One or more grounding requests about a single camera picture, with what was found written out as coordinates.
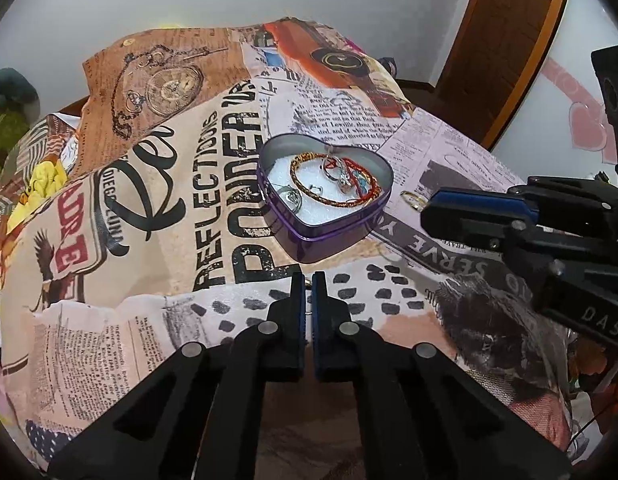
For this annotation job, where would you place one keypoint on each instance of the purple heart-shaped tin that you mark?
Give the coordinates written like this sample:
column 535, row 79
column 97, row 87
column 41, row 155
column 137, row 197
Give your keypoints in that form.
column 309, row 240

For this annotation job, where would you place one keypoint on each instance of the pink heart wall sticker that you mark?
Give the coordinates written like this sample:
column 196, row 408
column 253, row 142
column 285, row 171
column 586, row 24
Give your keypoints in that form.
column 584, row 120

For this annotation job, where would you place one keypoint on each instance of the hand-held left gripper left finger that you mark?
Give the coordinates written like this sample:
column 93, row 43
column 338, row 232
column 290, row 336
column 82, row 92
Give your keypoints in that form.
column 298, row 320

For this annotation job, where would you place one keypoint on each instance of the dark wooden door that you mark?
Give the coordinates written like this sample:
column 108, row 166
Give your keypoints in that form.
column 499, row 45

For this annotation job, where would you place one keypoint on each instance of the yellow cloth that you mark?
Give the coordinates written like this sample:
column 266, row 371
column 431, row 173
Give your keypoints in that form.
column 41, row 185

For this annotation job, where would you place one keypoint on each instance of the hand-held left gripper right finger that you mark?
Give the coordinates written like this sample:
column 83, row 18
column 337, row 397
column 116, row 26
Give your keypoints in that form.
column 319, row 320

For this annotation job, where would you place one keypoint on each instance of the gold braided bangle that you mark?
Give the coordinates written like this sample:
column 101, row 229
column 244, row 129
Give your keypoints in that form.
column 315, row 199

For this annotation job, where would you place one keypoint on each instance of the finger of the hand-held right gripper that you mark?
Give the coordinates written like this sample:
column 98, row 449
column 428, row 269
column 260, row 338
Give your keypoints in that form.
column 464, row 222
column 484, row 202

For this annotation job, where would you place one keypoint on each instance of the newspaper print blanket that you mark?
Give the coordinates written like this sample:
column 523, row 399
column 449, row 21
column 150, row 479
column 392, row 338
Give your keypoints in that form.
column 189, row 110

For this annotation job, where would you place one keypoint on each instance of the dark teal cloth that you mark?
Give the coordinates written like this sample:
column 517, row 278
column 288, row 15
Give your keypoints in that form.
column 11, row 90

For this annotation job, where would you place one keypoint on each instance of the striped brown cloth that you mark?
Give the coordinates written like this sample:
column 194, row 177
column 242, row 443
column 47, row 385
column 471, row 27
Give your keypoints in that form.
column 44, row 140

